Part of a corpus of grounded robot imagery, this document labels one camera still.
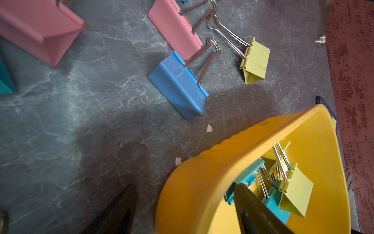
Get pink binder clip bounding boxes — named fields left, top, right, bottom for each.
left=1, top=1, right=85, bottom=67
left=148, top=0, right=219, bottom=60

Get teal binder clip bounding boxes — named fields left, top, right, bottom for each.
left=224, top=159, right=265, bottom=205
left=0, top=56, right=16, bottom=95
left=256, top=170, right=291, bottom=224

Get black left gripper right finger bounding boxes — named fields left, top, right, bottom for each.
left=234, top=184, right=292, bottom=234

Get navy notebook with yellow label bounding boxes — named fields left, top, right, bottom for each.
left=315, top=96, right=340, bottom=132

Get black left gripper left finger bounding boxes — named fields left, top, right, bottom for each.
left=81, top=184, right=138, bottom=234

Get blue binder clip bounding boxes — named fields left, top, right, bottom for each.
left=149, top=38, right=222, bottom=120

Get yellow plastic storage box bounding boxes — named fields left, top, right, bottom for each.
left=155, top=104, right=351, bottom=234

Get yellow binder clip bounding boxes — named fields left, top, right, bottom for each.
left=261, top=139, right=291, bottom=172
left=273, top=142, right=314, bottom=218
left=206, top=13, right=270, bottom=85

